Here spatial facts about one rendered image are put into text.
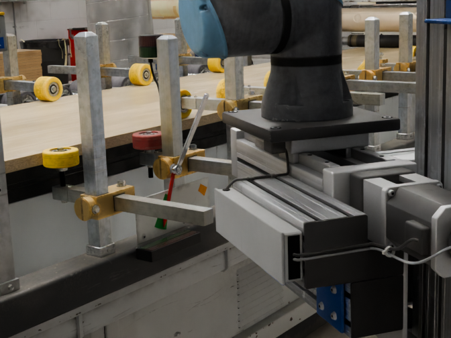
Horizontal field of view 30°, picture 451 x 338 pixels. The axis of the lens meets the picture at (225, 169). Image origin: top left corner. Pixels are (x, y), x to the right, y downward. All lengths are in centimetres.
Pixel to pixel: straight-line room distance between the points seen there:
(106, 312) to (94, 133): 41
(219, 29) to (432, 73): 32
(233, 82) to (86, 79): 50
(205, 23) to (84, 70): 54
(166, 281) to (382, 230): 98
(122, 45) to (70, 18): 500
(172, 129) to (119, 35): 412
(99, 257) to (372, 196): 81
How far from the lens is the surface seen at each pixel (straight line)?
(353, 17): 455
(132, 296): 194
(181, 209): 168
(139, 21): 607
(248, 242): 117
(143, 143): 202
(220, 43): 126
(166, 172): 193
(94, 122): 175
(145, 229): 189
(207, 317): 257
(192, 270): 209
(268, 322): 281
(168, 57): 191
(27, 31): 1060
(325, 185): 120
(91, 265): 177
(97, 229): 179
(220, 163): 191
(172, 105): 192
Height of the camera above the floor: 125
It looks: 12 degrees down
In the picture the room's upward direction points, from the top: 2 degrees counter-clockwise
